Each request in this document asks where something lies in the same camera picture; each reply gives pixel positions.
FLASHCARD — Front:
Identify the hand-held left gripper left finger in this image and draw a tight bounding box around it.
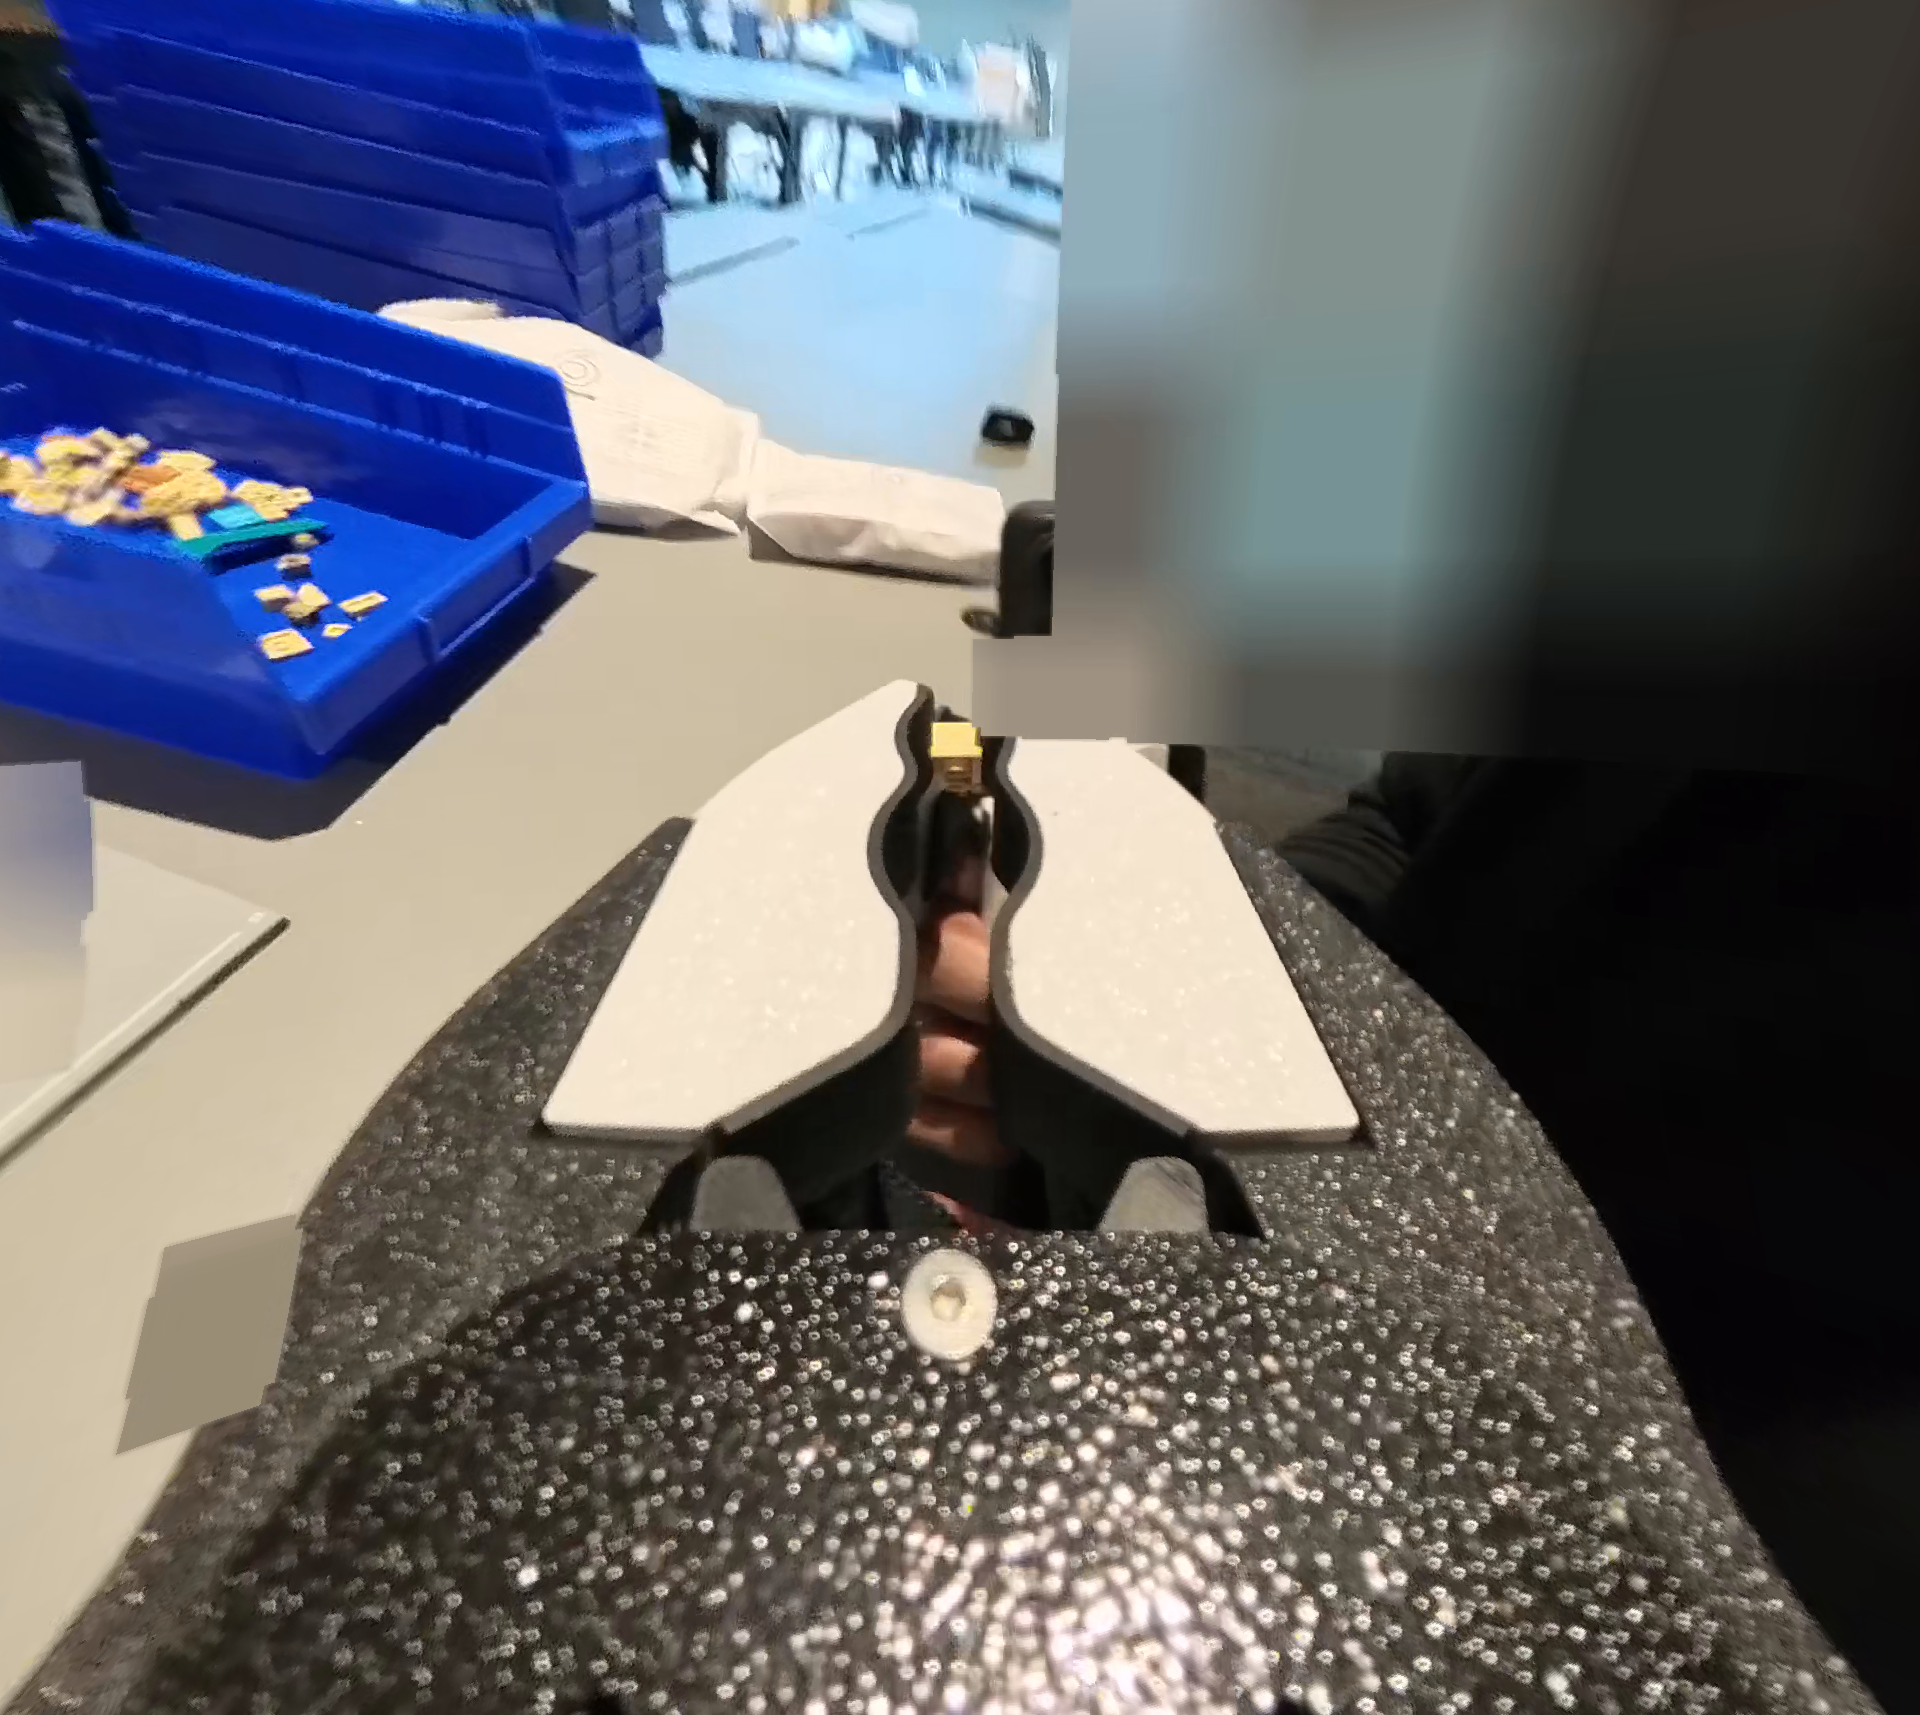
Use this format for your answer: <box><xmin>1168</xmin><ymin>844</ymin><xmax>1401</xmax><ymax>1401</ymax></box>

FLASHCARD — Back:
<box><xmin>536</xmin><ymin>680</ymin><xmax>927</xmax><ymax>1147</ymax></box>

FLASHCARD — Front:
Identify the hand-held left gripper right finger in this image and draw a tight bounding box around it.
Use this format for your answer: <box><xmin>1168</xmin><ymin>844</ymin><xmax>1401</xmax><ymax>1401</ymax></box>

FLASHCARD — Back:
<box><xmin>985</xmin><ymin>734</ymin><xmax>1374</xmax><ymax>1152</ymax></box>

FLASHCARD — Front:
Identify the grey desk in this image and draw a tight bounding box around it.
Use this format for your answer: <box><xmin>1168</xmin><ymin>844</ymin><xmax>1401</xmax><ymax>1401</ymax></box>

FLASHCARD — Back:
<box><xmin>2</xmin><ymin>186</ymin><xmax>1203</xmax><ymax>1656</ymax></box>

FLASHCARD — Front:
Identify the person's right hand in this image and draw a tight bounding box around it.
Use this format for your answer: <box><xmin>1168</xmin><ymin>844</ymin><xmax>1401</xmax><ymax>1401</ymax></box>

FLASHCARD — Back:
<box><xmin>910</xmin><ymin>799</ymin><xmax>1008</xmax><ymax>1222</ymax></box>

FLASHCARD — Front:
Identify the white plastic bag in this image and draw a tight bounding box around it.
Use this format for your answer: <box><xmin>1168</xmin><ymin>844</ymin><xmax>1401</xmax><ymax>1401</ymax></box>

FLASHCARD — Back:
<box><xmin>746</xmin><ymin>440</ymin><xmax>1016</xmax><ymax>582</ymax></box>
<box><xmin>377</xmin><ymin>290</ymin><xmax>768</xmax><ymax>540</ymax></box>

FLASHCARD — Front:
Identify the long white office table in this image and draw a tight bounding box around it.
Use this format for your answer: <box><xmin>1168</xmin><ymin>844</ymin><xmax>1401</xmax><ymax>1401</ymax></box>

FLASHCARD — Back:
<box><xmin>647</xmin><ymin>42</ymin><xmax>1068</xmax><ymax>201</ymax></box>

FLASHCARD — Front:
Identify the blue plastic bin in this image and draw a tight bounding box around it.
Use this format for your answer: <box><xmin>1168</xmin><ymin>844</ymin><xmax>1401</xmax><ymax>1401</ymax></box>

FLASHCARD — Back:
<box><xmin>16</xmin><ymin>0</ymin><xmax>678</xmax><ymax>360</ymax></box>
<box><xmin>2</xmin><ymin>222</ymin><xmax>597</xmax><ymax>781</ymax></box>

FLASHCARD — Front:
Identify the white flat board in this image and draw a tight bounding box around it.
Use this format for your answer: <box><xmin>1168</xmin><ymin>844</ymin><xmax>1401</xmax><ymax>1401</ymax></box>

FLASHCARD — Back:
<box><xmin>2</xmin><ymin>755</ymin><xmax>288</xmax><ymax>1162</ymax></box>

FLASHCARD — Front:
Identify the pile of toy bricks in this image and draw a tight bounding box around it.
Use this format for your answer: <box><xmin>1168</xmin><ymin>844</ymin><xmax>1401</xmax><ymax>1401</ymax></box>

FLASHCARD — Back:
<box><xmin>2</xmin><ymin>420</ymin><xmax>392</xmax><ymax>666</ymax></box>

